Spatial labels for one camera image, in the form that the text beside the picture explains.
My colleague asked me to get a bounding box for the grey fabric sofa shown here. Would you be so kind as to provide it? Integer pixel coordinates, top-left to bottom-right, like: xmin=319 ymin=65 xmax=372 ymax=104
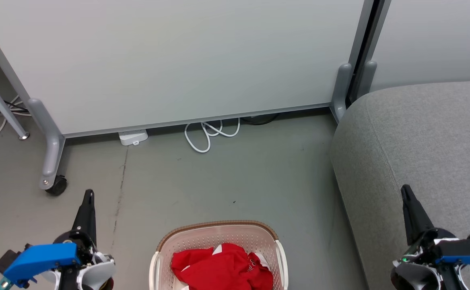
xmin=330 ymin=80 xmax=470 ymax=290

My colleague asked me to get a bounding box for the long grey partition foot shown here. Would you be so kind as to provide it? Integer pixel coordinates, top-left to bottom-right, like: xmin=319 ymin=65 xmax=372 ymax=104
xmin=27 ymin=98 xmax=66 ymax=190

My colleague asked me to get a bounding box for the grey metal table leg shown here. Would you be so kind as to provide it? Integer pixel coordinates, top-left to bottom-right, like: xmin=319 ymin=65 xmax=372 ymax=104
xmin=0 ymin=64 xmax=31 ymax=141

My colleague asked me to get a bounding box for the coiled white power cable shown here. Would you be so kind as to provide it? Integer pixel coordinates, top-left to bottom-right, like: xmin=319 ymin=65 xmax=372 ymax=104
xmin=184 ymin=118 xmax=241 ymax=154

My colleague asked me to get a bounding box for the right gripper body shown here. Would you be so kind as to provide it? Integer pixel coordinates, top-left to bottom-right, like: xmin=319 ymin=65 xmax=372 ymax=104
xmin=391 ymin=228 xmax=470 ymax=290

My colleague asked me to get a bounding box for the wide white partition panel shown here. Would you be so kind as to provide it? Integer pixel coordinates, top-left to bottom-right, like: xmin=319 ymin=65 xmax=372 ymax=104
xmin=0 ymin=0 xmax=375 ymax=139

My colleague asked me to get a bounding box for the short grey partition foot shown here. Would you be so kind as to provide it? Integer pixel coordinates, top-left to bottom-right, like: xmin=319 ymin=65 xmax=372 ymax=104
xmin=357 ymin=60 xmax=377 ymax=99
xmin=330 ymin=63 xmax=353 ymax=122

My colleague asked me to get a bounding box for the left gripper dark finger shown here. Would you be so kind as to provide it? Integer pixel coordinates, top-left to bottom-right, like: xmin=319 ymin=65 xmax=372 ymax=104
xmin=72 ymin=189 xmax=97 ymax=243

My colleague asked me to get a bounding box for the thick black floor cable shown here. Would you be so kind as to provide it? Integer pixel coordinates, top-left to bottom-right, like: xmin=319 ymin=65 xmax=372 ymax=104
xmin=241 ymin=114 xmax=280 ymax=126

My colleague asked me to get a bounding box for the beige plastic laundry basket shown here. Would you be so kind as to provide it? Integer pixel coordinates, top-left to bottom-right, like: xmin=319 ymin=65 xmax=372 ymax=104
xmin=149 ymin=220 xmax=289 ymax=290

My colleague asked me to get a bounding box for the right blue camera mount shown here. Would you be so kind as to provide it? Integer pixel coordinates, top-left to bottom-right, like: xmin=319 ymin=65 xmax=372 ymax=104
xmin=436 ymin=237 xmax=470 ymax=276

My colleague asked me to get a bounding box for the narrow white partition panel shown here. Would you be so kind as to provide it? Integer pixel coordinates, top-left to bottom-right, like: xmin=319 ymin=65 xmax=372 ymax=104
xmin=356 ymin=0 xmax=470 ymax=101

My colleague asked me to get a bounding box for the red jersey with navy numerals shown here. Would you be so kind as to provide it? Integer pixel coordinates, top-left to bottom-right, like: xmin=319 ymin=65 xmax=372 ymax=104
xmin=171 ymin=243 xmax=274 ymax=290

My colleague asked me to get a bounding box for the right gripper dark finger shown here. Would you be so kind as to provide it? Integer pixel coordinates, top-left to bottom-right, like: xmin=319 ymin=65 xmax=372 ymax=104
xmin=401 ymin=184 xmax=435 ymax=247

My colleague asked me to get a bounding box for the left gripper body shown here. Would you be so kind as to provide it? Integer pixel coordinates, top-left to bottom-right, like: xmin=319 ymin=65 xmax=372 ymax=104
xmin=42 ymin=229 xmax=115 ymax=290

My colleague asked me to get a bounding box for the left blue camera mount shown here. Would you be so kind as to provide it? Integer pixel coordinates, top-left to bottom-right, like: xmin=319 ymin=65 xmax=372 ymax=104
xmin=3 ymin=242 xmax=81 ymax=289

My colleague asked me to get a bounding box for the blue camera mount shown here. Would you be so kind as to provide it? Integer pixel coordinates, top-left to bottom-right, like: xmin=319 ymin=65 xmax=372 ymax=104
xmin=3 ymin=242 xmax=81 ymax=289
xmin=436 ymin=237 xmax=470 ymax=276

